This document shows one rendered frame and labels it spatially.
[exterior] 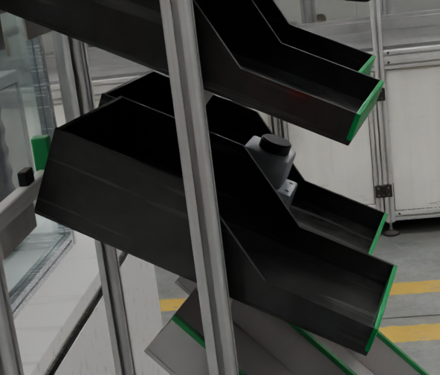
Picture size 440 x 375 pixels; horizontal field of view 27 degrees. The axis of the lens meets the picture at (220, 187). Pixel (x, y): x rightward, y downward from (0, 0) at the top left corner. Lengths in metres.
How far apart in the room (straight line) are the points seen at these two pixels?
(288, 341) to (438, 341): 2.66
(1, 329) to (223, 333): 0.17
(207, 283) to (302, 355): 0.20
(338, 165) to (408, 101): 0.45
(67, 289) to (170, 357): 1.15
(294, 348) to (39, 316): 0.97
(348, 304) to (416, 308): 3.02
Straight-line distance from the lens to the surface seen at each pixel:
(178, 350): 0.75
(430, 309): 3.77
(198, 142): 0.65
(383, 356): 1.02
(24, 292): 1.84
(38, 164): 0.87
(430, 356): 3.40
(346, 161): 4.52
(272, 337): 0.86
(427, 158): 4.55
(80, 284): 1.90
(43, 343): 1.66
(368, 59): 0.92
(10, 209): 0.76
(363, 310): 0.76
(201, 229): 0.67
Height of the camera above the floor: 1.50
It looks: 15 degrees down
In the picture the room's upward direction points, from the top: 7 degrees counter-clockwise
